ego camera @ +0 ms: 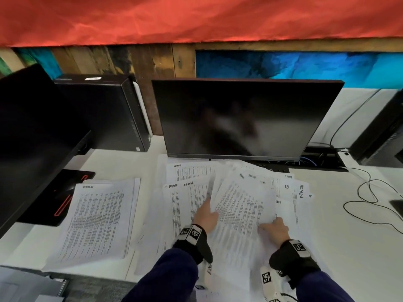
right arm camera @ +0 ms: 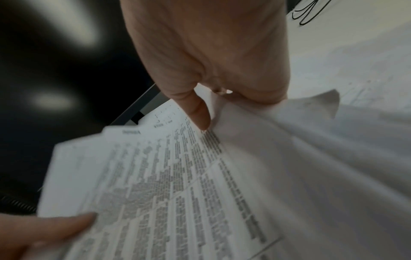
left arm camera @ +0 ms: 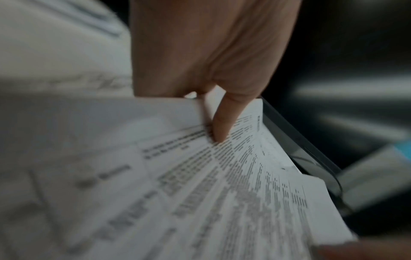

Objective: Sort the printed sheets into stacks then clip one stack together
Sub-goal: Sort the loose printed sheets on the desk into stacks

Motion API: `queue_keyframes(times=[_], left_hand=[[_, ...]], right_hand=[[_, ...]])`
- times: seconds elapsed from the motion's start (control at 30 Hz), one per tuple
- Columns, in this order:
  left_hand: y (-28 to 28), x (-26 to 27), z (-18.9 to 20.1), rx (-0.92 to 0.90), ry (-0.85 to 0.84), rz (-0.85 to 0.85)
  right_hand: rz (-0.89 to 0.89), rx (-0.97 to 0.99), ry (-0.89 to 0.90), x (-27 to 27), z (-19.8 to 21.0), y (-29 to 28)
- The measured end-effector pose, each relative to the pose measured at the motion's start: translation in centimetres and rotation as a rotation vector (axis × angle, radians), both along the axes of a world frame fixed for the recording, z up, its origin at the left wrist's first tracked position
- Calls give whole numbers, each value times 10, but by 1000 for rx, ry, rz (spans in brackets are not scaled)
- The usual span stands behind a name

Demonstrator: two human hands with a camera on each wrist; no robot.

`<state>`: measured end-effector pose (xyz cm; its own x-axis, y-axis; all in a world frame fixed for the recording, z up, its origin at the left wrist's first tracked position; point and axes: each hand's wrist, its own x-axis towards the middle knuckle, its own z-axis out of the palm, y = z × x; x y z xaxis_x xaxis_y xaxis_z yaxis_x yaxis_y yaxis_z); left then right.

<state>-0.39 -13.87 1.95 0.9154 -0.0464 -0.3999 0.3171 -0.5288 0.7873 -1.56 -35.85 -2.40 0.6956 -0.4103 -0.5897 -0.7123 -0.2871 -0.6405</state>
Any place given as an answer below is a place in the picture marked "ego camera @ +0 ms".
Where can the person's right hand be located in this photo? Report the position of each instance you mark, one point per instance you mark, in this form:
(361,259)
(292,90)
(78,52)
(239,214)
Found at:
(278,232)

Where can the person's left hand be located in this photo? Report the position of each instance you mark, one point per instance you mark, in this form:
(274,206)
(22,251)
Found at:
(206,220)

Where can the pile of printed papers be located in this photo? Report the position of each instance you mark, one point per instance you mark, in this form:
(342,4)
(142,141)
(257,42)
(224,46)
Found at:
(185,198)

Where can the printed paper bundle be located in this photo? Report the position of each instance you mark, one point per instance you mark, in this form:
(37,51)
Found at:
(239,210)

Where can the sorted stack of printed sheets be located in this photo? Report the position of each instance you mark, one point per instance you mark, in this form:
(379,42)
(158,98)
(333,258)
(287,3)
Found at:
(94,223)

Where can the person's left forearm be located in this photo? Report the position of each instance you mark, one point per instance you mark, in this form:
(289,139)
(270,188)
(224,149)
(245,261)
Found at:
(167,279)

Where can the person's right forearm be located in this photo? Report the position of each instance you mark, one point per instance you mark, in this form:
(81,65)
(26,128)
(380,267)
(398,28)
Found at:
(324,289)

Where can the white table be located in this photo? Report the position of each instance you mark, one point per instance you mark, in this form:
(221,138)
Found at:
(119,160)

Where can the black desktop computer tower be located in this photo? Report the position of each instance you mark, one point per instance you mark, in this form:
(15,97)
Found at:
(381,135)
(104,113)

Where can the wooden plank partition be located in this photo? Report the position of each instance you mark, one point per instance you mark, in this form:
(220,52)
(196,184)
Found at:
(154,66)

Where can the blue cloth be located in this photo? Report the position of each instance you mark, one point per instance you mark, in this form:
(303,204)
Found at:
(283,66)

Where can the red-orange cloth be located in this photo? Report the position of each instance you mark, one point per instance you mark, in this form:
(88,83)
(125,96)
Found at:
(189,18)

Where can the teal green cloth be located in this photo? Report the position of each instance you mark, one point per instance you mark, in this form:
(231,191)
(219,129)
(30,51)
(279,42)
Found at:
(41,61)

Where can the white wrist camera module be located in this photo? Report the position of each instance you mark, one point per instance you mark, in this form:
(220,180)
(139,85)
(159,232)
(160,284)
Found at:
(269,283)
(207,270)

